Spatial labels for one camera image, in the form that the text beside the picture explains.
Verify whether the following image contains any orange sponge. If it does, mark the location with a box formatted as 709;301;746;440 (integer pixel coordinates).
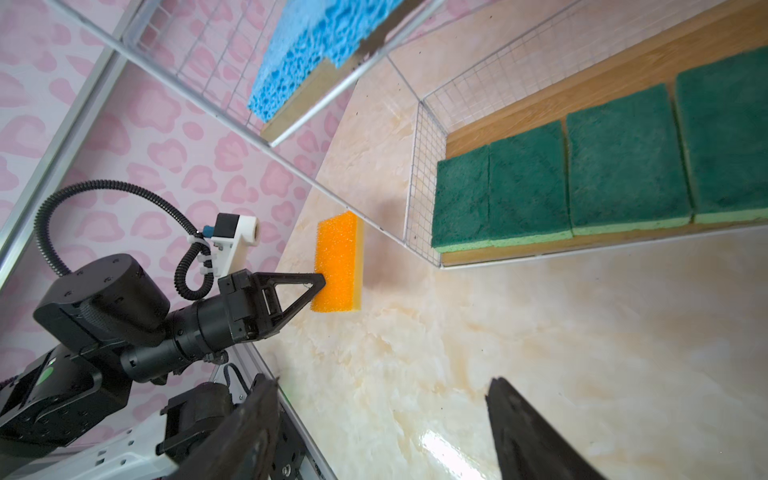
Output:
311;211;364;313

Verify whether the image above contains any blue sponge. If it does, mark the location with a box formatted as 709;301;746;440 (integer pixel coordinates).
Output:
248;0;401;122

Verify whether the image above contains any white wire wooden shelf rack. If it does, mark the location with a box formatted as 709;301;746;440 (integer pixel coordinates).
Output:
56;1;767;269

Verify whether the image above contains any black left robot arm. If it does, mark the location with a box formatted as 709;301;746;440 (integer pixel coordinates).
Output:
1;180;326;479

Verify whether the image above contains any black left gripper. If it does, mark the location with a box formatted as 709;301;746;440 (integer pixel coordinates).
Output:
173;270;326;360

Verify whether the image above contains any green sponge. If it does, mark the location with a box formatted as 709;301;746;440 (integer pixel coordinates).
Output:
674;47;767;224
489;121;573;247
431;146;491;254
565;84;692;236

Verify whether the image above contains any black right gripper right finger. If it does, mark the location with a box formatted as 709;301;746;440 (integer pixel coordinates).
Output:
485;377;603;479

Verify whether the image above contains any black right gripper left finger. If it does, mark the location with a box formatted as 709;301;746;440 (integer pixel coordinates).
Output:
170;374;280;480

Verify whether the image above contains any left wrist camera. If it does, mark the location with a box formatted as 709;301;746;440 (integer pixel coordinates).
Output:
199;213;259;278

